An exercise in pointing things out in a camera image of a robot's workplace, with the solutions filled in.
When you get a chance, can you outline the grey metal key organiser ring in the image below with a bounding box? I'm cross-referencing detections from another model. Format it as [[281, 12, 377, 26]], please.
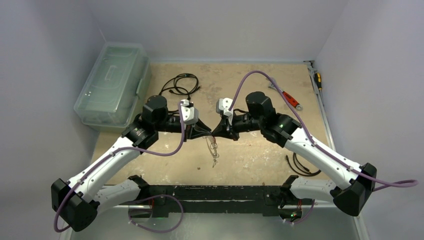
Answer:
[[204, 135, 220, 169]]

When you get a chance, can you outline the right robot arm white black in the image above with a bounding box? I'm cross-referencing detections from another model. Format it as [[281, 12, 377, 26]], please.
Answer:
[[212, 91, 377, 217]]

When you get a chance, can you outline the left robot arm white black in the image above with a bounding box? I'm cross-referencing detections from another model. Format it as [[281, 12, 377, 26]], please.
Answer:
[[51, 95, 212, 233]]

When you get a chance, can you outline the clear plastic storage box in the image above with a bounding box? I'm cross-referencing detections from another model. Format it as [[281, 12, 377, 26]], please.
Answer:
[[73, 42, 152, 133]]

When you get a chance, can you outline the yellow black screwdriver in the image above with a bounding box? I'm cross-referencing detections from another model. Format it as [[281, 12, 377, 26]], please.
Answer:
[[313, 72, 323, 92]]

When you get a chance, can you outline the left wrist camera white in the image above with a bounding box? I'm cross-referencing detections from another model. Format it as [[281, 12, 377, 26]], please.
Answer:
[[179, 99, 199, 126]]

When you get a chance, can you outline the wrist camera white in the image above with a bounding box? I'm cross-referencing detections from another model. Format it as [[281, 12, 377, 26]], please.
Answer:
[[215, 97, 234, 126], [179, 99, 199, 126]]

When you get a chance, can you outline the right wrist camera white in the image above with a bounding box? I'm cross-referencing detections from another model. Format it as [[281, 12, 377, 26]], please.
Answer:
[[215, 97, 234, 126]]

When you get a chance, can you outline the black coiled usb cable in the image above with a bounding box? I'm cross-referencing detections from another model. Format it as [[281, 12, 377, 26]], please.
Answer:
[[157, 73, 202, 102]]

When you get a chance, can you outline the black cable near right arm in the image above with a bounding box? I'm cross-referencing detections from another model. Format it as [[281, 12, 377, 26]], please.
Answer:
[[285, 152, 322, 177]]

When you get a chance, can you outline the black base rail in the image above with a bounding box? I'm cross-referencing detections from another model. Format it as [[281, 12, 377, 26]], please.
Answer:
[[131, 185, 312, 218]]

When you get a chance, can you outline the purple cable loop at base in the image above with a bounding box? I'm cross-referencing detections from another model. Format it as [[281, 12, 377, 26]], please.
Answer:
[[127, 192, 185, 233]]

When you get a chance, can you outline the aluminium frame rail right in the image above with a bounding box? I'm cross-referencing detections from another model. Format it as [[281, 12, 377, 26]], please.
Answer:
[[303, 60, 336, 151]]

